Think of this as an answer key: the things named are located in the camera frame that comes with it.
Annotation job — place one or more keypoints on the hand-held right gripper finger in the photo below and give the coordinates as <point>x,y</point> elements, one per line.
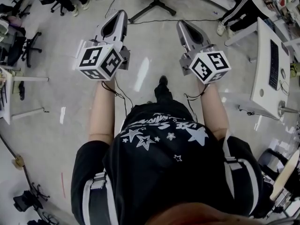
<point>203,36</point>
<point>184,37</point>

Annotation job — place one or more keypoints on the person's left forearm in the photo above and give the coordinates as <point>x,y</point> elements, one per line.
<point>102,116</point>

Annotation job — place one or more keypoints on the silver monitor base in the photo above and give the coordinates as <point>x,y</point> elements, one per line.
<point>284,109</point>

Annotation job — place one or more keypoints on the grey computer mouse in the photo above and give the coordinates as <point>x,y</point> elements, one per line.
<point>283,73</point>

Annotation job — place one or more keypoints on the black office chair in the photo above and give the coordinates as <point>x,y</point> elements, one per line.
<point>59,7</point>
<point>21,48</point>

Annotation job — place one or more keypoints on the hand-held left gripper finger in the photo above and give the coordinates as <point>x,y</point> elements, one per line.
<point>124,27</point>
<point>100,29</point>

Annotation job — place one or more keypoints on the white desk with metal legs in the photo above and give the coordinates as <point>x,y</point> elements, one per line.
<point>9,95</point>

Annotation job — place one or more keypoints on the person's black star-print shirt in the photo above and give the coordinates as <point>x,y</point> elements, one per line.
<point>164,172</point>

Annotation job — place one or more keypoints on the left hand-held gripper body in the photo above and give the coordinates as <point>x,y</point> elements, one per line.
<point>90,57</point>

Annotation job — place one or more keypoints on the person's black trouser leg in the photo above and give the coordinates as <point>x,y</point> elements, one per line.
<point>163,94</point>

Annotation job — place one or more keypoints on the black pole with tan tag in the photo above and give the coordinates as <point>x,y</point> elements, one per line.
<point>17,159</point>

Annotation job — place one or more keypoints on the person's black shoe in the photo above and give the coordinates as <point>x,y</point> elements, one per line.
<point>163,79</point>

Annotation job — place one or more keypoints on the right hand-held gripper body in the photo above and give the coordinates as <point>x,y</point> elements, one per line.
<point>208,65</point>

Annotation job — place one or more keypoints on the black keyboard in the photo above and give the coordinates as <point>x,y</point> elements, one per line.
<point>273,64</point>

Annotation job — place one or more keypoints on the person's right forearm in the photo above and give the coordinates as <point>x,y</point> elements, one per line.
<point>214,109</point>

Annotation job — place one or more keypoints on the black chair base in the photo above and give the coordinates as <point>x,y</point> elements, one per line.
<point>28,199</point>

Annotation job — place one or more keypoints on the chair with beige backrest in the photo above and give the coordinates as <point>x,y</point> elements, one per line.
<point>284,172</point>

